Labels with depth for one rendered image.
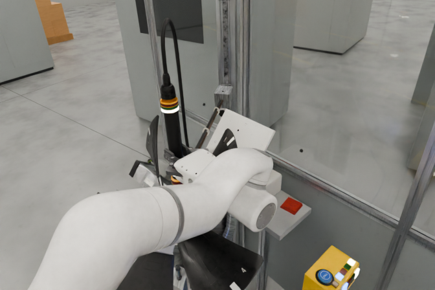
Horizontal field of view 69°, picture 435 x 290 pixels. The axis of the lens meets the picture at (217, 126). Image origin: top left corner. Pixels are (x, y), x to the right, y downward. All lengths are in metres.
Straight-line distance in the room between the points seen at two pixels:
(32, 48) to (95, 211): 6.34
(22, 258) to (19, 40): 4.43
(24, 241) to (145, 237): 2.63
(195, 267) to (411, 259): 0.90
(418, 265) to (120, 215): 1.31
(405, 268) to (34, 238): 2.54
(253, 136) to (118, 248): 0.90
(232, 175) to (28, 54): 6.24
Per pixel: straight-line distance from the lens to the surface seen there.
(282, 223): 1.52
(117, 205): 0.40
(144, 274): 1.14
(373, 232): 1.54
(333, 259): 1.16
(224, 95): 1.38
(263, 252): 1.84
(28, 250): 2.95
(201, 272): 0.97
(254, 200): 0.65
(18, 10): 6.57
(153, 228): 0.43
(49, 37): 9.02
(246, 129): 1.24
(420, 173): 1.29
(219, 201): 0.55
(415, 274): 1.58
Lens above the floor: 1.96
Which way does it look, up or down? 30 degrees down
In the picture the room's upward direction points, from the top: 2 degrees counter-clockwise
